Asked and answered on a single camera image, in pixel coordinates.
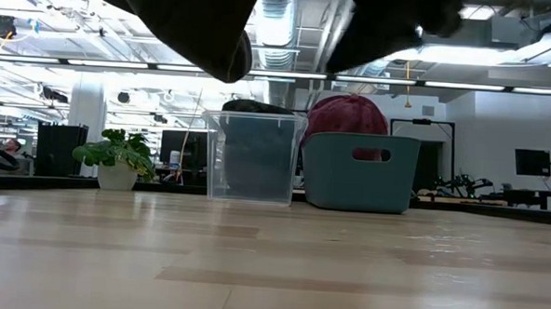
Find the black background robot arm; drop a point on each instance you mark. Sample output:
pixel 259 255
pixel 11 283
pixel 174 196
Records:
pixel 465 183

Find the teal plastic bin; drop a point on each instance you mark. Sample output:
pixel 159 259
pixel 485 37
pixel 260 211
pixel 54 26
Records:
pixel 330 185

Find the clear plastic bin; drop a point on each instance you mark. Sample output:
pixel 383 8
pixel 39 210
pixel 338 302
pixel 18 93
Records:
pixel 212 161

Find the black computer monitor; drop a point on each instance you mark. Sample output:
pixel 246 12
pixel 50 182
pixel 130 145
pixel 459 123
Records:
pixel 178 141

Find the white bottle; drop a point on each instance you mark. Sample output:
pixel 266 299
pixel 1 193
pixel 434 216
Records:
pixel 175 160

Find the green plant in white pot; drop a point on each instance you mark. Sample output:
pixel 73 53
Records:
pixel 116 178

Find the black cabinet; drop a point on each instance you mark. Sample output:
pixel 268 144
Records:
pixel 61 150

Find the black background desk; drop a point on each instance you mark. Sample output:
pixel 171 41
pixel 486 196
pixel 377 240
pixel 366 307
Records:
pixel 525 195

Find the person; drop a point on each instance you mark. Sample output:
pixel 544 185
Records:
pixel 12 147

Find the black ceiling-hung device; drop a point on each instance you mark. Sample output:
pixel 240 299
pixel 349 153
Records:
pixel 4 26

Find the black stand frame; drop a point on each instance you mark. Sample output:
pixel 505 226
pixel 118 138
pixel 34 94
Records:
pixel 421 121

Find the black aluminium rig frame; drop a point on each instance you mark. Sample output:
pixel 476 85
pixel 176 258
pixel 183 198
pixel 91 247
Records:
pixel 46 182

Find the black wall monitor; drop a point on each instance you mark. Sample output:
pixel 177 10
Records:
pixel 532 162

